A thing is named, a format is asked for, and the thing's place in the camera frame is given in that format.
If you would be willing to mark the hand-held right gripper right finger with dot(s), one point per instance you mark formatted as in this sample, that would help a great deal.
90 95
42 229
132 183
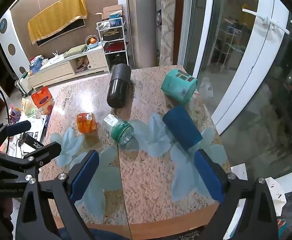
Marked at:
208 177

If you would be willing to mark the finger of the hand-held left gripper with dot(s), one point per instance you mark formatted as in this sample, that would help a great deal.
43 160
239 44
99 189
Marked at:
46 151
10 128

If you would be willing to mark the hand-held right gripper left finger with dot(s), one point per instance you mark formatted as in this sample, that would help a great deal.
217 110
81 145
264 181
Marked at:
84 173

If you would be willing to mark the dark blue cup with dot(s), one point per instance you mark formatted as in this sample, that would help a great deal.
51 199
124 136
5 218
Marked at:
183 127

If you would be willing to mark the orange cup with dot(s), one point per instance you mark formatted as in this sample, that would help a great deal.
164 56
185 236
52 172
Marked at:
86 123

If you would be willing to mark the black cup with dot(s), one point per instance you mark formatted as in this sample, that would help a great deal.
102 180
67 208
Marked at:
118 87

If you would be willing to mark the teal printed cup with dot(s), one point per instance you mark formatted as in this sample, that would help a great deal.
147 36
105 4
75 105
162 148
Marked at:
178 86

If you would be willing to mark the orange bag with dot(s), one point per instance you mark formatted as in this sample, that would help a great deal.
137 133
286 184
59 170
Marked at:
41 97

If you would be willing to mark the white suitcase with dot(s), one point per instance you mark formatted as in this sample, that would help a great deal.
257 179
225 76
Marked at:
25 83

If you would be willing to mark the person's blue trousers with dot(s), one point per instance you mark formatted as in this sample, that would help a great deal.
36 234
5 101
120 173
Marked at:
96 233

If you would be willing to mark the blue basket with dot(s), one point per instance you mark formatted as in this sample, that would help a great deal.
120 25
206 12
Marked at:
36 66

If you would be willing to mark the beige television cabinet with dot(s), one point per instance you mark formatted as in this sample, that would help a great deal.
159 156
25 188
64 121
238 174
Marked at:
66 68

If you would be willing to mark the white slippers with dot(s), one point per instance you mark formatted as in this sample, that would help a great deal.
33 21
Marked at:
207 87

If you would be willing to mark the green cushion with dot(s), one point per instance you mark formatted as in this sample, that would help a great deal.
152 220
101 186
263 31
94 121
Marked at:
74 50

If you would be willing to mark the black television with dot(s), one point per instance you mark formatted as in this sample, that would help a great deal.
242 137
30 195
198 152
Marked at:
61 33

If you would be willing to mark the bowl of oranges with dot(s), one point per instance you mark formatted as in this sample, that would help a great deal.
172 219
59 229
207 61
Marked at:
92 42

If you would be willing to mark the yellow cloth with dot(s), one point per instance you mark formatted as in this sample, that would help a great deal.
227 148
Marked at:
56 17

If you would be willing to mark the red cloth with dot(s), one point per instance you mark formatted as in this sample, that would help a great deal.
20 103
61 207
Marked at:
114 47

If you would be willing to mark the white shelf rack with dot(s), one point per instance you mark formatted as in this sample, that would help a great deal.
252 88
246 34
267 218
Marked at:
114 42

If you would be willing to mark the blue box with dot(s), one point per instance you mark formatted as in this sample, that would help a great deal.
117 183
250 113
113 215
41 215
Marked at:
116 20

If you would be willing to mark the cardboard box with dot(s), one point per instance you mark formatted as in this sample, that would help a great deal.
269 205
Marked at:
111 10

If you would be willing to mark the patterned curtain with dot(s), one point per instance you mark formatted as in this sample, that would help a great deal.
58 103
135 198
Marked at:
167 22

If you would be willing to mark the grey round pillar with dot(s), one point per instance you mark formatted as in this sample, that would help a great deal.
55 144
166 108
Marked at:
144 22

